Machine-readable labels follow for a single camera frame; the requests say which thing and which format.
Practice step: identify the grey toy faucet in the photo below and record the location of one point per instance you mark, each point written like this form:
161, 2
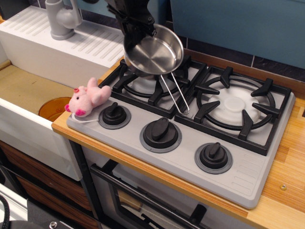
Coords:
62, 21

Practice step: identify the black middle stove knob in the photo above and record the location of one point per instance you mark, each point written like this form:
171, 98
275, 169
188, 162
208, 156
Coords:
161, 136

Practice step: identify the white sink unit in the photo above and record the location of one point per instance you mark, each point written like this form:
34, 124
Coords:
35, 68

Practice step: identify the orange plastic bowl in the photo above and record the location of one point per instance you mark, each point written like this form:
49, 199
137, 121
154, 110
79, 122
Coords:
52, 109

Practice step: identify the black left stove knob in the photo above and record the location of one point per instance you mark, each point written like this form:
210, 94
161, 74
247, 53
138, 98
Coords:
114, 117

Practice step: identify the black stove knob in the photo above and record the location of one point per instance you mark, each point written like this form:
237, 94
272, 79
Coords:
161, 136
114, 117
213, 158

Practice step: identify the black left burner grate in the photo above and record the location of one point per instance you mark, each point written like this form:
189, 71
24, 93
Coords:
156, 94

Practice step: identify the black burner grate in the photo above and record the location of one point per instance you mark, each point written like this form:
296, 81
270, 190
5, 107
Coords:
236, 108
156, 94

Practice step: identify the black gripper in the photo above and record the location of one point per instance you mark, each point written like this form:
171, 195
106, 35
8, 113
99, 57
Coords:
135, 20

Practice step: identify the wooden drawer front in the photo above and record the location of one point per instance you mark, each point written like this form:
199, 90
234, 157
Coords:
46, 187

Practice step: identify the grey toy stove top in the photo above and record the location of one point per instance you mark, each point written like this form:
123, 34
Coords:
242, 183

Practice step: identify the black right stove knob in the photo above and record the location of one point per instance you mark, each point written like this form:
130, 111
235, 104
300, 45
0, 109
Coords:
213, 158

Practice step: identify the pink stuffed pig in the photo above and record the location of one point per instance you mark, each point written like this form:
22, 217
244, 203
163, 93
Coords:
86, 98

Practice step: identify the white oven door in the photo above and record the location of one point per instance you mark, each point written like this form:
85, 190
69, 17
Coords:
135, 215

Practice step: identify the black right burner grate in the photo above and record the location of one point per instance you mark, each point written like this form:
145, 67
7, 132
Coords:
236, 108

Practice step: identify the black oven door handle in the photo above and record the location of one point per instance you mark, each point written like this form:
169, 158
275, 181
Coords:
105, 173

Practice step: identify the stainless steel pan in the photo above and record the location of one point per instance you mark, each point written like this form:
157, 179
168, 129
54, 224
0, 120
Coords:
157, 56

